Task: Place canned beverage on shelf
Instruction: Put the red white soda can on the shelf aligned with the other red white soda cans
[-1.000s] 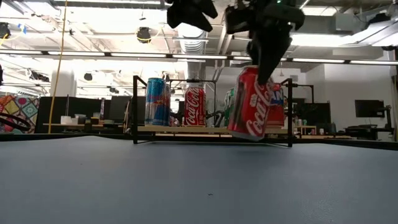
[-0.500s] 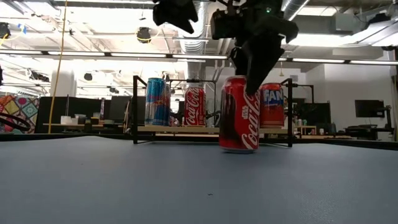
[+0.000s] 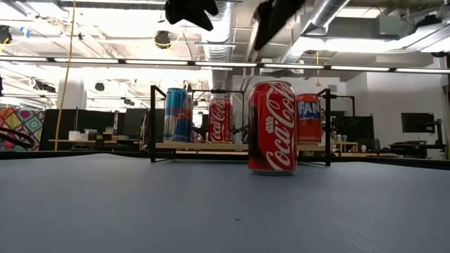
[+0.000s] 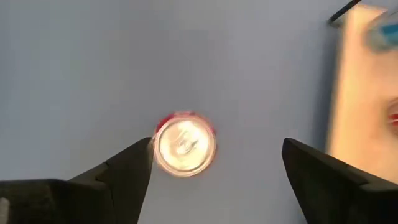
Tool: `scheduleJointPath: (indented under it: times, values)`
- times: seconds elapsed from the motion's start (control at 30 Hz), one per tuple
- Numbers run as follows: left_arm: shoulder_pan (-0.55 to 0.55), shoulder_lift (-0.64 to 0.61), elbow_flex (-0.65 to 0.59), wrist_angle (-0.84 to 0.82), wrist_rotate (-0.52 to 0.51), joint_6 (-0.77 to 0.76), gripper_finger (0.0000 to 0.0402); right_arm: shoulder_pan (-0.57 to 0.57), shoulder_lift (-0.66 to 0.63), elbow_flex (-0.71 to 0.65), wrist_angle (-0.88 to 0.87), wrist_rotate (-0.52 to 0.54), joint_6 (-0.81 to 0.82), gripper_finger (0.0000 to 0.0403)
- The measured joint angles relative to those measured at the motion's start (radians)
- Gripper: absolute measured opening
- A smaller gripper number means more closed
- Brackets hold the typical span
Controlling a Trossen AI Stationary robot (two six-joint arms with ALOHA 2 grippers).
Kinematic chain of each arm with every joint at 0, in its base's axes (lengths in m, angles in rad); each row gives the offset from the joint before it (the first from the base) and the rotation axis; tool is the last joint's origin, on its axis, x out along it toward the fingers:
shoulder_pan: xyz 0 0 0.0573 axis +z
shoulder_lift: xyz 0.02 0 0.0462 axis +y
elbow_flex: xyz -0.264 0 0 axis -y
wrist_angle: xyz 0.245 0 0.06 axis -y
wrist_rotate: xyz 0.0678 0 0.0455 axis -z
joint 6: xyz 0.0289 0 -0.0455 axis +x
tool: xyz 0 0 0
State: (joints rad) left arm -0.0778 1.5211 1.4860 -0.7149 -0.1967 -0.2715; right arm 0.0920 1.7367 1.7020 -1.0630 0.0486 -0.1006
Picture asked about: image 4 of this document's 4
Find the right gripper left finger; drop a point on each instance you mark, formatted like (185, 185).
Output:
(93, 199)

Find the red Coca-Cola can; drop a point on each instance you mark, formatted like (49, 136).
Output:
(394, 119)
(185, 144)

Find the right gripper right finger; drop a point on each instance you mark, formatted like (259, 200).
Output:
(342, 199)

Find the blue table mat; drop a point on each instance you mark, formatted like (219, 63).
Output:
(93, 77)

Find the blue silver Red Bull can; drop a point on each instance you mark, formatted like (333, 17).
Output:
(385, 34)

